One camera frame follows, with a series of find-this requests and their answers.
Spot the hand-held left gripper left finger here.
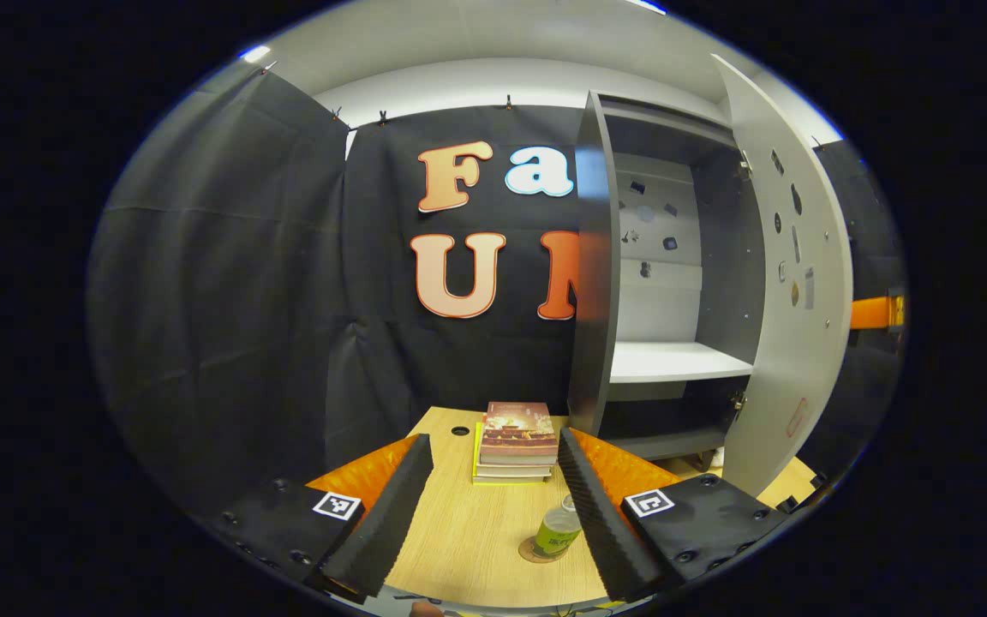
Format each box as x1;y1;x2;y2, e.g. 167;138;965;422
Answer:
211;433;434;605

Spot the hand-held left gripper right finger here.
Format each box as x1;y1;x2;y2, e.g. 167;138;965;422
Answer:
557;426;803;603

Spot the green label bottle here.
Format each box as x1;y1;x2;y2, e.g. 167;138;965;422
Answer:
533;493;584;560

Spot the beige cabinet door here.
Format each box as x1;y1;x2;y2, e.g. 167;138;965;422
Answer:
710;54;854;498

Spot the round brown coaster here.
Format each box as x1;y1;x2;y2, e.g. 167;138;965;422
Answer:
517;536;571;564

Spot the dark grey cabinet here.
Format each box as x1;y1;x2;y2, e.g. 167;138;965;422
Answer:
566;90;769;464

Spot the white cabinet shelf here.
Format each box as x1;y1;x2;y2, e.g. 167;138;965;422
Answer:
609;341;754;384

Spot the beige book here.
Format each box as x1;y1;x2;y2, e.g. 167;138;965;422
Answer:
475;463;554;479

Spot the black backdrop cloth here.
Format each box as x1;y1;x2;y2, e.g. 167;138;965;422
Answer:
87;69;906;515

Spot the row of cloth clamps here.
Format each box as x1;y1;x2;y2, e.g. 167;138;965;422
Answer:
260;60;824;148

